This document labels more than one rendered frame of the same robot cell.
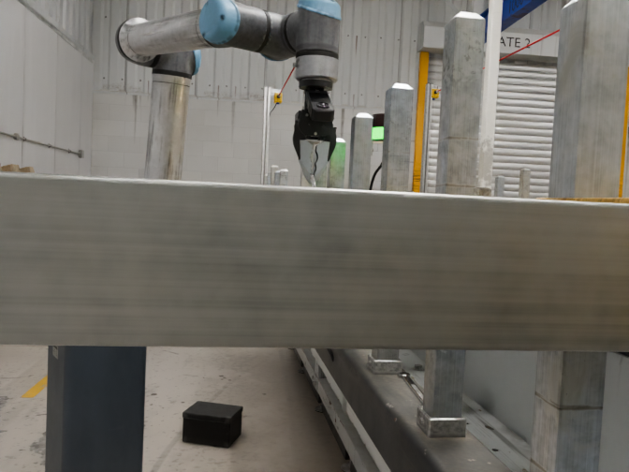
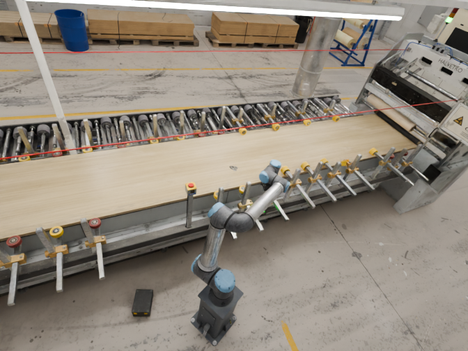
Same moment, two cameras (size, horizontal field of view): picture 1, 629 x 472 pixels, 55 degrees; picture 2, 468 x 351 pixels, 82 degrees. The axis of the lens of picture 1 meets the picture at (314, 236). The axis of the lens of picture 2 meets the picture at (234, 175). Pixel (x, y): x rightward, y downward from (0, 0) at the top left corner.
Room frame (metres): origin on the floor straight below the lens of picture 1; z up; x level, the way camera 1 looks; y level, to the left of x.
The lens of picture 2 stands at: (2.19, 1.38, 2.71)
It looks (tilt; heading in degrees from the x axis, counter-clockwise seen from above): 44 degrees down; 247
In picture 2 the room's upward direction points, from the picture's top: 12 degrees clockwise
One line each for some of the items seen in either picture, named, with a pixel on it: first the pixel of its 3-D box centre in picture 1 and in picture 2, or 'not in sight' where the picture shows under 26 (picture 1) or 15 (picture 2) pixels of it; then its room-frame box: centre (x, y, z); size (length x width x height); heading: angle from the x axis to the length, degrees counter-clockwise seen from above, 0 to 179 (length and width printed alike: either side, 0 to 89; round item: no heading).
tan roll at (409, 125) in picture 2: not in sight; (401, 120); (-1.05, -0.98, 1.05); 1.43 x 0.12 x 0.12; 99
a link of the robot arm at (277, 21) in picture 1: (282, 36); (267, 175); (1.37, 0.09, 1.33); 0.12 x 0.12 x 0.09; 39
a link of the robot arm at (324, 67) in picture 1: (314, 71); not in sight; (1.29, 0.02, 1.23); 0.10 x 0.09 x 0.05; 99
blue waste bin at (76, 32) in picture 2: not in sight; (74, 30); (3.62, -5.52, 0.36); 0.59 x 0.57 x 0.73; 96
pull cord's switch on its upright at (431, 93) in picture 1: (428, 166); not in sight; (4.14, -0.75, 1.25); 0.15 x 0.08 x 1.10; 9
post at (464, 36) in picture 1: (452, 227); (313, 180); (0.70, -0.16, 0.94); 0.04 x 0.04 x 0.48; 9
